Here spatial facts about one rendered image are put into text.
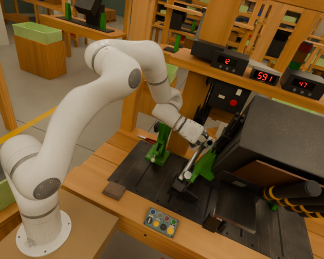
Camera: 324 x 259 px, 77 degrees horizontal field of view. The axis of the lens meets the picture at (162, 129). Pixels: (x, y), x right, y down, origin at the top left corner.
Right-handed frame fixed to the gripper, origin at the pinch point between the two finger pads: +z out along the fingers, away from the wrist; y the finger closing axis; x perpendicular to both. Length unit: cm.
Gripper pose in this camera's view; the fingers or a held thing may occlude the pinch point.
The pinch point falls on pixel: (207, 142)
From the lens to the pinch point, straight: 104.8
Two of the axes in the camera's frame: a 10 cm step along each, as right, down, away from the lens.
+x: -0.5, 1.1, 9.9
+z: 8.3, 5.6, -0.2
